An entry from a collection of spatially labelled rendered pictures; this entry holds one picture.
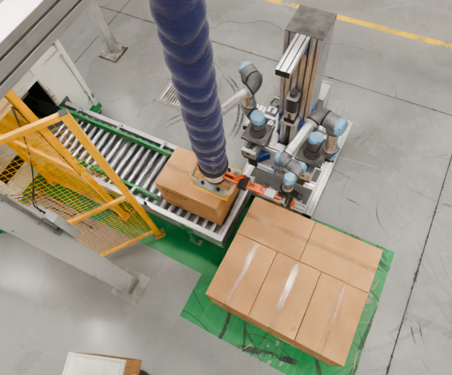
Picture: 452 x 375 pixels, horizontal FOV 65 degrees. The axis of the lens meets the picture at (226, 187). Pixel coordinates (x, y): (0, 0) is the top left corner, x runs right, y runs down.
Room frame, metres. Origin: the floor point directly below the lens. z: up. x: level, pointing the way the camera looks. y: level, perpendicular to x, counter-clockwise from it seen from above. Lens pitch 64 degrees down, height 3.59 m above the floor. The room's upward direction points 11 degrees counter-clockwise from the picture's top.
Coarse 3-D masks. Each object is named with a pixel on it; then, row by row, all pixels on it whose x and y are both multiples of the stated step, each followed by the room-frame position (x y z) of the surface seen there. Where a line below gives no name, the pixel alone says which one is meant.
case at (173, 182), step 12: (180, 156) 1.69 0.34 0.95; (192, 156) 1.67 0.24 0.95; (168, 168) 1.59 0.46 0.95; (180, 168) 1.57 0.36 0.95; (156, 180) 1.50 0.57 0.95; (168, 180) 1.48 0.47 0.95; (180, 180) 1.46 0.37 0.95; (168, 192) 1.42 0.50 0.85; (180, 192) 1.34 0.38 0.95; (192, 192) 1.32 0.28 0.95; (204, 192) 1.30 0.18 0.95; (180, 204) 1.37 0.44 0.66; (192, 204) 1.28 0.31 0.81; (204, 204) 1.20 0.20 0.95; (216, 204) 1.17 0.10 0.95; (228, 204) 1.27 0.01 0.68; (204, 216) 1.22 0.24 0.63; (216, 216) 1.14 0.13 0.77
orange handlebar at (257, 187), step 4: (196, 164) 1.42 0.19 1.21; (224, 176) 1.27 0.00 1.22; (232, 176) 1.26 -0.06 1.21; (236, 176) 1.25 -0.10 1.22; (228, 180) 1.23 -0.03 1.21; (232, 180) 1.22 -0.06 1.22; (252, 184) 1.16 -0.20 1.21; (256, 184) 1.15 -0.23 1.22; (248, 188) 1.13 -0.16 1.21; (252, 188) 1.12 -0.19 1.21; (256, 188) 1.12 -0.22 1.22; (260, 188) 1.12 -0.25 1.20; (264, 188) 1.11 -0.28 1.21; (256, 192) 1.09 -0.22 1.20; (260, 192) 1.08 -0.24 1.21; (276, 192) 1.06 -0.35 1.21; (276, 200) 1.00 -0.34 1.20; (292, 204) 0.94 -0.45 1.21
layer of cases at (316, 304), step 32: (256, 224) 1.08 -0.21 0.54; (288, 224) 1.02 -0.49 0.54; (320, 224) 0.97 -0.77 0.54; (256, 256) 0.79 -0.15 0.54; (288, 256) 0.74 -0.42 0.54; (320, 256) 0.69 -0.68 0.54; (352, 256) 0.64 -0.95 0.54; (224, 288) 0.58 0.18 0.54; (256, 288) 0.53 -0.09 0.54; (288, 288) 0.48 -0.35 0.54; (320, 288) 0.43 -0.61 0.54; (352, 288) 0.38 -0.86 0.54; (256, 320) 0.28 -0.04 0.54; (288, 320) 0.24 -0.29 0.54; (320, 320) 0.19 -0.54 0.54; (352, 320) 0.15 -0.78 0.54; (320, 352) -0.03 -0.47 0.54
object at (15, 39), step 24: (24, 0) 0.88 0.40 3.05; (48, 0) 0.87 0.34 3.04; (72, 0) 0.92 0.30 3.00; (0, 24) 0.80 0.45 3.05; (24, 24) 0.80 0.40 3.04; (48, 24) 0.84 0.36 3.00; (0, 48) 0.73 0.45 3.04; (24, 48) 0.77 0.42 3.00; (0, 72) 0.70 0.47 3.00; (24, 72) 0.74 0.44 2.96; (0, 96) 0.67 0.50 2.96
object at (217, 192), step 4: (196, 176) 1.38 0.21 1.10; (200, 176) 1.37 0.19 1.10; (200, 180) 1.34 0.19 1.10; (204, 180) 1.33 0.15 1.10; (192, 184) 1.32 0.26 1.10; (196, 184) 1.31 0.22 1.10; (200, 184) 1.30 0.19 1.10; (204, 184) 1.30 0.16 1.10; (200, 188) 1.27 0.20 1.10; (204, 188) 1.26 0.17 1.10; (216, 188) 1.23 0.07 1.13; (220, 188) 1.23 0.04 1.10; (224, 188) 1.23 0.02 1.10; (228, 188) 1.22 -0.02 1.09; (208, 192) 1.22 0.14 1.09; (212, 192) 1.22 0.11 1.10; (216, 192) 1.21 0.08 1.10; (220, 192) 1.20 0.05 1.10; (216, 196) 1.18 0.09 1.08; (220, 196) 1.16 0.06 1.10; (224, 196) 1.16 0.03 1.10; (228, 196) 1.15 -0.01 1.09
